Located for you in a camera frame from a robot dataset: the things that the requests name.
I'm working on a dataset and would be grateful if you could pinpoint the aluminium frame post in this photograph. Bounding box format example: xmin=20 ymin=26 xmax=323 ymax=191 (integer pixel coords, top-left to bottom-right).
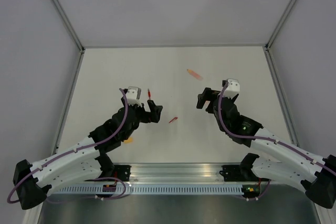
xmin=265 ymin=0 xmax=298 ymax=51
xmin=50 ymin=0 xmax=85 ymax=54

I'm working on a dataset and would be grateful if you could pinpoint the right aluminium frame post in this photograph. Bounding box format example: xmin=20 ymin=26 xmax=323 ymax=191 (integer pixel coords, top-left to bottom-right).
xmin=265 ymin=0 xmax=298 ymax=51

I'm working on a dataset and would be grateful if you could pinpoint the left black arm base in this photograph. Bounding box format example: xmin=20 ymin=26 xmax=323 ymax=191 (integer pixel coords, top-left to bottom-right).
xmin=96 ymin=155 xmax=131 ymax=182

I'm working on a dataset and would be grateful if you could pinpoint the white slotted cable duct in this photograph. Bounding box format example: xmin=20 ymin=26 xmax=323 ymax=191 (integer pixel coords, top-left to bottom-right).
xmin=56 ymin=184 xmax=244 ymax=195

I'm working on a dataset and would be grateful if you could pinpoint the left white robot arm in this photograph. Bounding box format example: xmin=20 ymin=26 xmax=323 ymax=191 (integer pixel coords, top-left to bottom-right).
xmin=13 ymin=100 xmax=163 ymax=210

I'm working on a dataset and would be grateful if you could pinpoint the orange highlighter pen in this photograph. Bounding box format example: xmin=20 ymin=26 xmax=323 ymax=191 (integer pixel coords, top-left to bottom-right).
xmin=187 ymin=69 xmax=203 ymax=81

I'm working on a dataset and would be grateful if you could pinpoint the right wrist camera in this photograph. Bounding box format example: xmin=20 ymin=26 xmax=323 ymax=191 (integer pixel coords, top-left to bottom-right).
xmin=222 ymin=79 xmax=240 ymax=98

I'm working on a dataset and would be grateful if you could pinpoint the left aluminium frame post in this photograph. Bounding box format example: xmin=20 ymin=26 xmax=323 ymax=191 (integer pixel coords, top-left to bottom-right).
xmin=50 ymin=0 xmax=85 ymax=54

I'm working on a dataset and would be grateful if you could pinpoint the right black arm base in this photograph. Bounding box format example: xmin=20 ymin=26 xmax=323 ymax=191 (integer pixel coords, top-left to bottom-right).
xmin=219 ymin=153 xmax=269 ymax=182

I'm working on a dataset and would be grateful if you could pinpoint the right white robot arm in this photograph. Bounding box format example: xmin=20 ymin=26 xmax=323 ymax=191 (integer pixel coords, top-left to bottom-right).
xmin=196 ymin=83 xmax=335 ymax=209

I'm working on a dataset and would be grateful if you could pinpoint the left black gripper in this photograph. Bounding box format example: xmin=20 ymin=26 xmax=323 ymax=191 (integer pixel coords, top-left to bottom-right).
xmin=122 ymin=97 xmax=162 ymax=141

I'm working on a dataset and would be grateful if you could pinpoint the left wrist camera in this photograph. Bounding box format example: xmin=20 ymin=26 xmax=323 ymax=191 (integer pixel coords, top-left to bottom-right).
xmin=126 ymin=86 xmax=141 ymax=106

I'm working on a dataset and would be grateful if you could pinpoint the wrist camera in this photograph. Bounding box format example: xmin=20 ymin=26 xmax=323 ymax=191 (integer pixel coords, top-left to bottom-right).
xmin=222 ymin=79 xmax=240 ymax=98
xmin=126 ymin=86 xmax=141 ymax=106

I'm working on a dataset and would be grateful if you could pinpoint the aluminium mounting rail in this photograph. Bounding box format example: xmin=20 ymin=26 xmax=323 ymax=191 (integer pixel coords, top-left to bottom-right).
xmin=39 ymin=163 xmax=321 ymax=184

